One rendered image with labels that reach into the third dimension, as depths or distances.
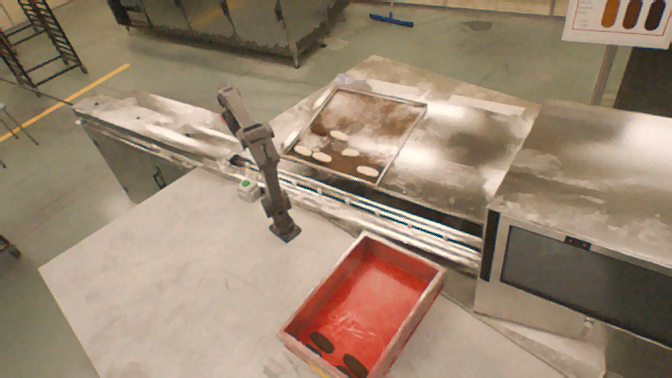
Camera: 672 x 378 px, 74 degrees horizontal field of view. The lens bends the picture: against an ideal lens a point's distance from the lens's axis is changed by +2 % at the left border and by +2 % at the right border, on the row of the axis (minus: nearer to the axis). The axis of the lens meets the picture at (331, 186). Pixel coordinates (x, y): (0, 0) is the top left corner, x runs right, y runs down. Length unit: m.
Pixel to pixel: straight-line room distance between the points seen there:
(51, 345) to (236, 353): 1.74
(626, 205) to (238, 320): 1.18
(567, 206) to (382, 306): 0.67
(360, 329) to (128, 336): 0.80
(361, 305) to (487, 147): 0.82
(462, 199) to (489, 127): 0.38
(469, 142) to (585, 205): 0.81
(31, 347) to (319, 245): 1.99
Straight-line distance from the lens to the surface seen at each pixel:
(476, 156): 1.85
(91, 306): 1.92
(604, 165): 1.31
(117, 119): 2.73
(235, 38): 5.06
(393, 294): 1.54
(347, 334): 1.48
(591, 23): 1.90
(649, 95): 3.06
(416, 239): 1.63
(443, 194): 1.74
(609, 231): 1.15
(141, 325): 1.76
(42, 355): 3.12
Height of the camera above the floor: 2.12
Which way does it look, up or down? 42 degrees down
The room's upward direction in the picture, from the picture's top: 12 degrees counter-clockwise
